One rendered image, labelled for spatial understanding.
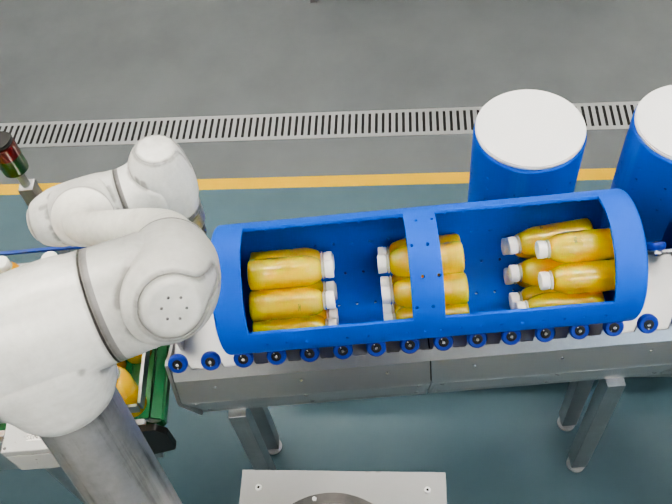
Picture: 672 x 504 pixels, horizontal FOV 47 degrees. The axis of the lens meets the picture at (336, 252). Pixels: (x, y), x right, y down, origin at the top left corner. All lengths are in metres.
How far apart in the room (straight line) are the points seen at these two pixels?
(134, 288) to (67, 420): 0.19
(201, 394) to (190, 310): 1.10
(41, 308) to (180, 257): 0.15
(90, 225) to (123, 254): 0.39
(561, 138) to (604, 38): 1.98
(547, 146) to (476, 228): 0.33
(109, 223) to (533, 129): 1.22
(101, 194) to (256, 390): 0.70
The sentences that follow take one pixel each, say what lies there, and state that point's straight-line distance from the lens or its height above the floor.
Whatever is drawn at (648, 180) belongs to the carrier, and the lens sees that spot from 2.15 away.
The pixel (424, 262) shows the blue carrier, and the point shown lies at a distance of 1.57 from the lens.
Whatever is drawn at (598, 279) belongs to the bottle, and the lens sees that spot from 1.70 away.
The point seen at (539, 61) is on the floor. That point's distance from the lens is 3.84.
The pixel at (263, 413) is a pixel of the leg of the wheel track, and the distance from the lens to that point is 2.43.
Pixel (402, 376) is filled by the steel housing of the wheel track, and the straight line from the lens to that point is 1.84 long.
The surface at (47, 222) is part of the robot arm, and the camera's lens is 1.40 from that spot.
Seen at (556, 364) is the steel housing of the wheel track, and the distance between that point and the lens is 1.88.
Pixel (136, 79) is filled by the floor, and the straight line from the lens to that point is 4.00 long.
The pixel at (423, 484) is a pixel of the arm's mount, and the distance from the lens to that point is 1.52.
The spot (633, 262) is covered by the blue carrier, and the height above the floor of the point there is 1.20.
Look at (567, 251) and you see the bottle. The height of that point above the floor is 1.16.
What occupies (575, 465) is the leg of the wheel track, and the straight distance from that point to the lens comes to 2.66.
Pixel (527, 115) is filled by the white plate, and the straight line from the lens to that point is 2.10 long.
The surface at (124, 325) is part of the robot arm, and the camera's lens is 0.83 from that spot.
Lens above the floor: 2.51
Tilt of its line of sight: 54 degrees down
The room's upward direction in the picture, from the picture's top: 9 degrees counter-clockwise
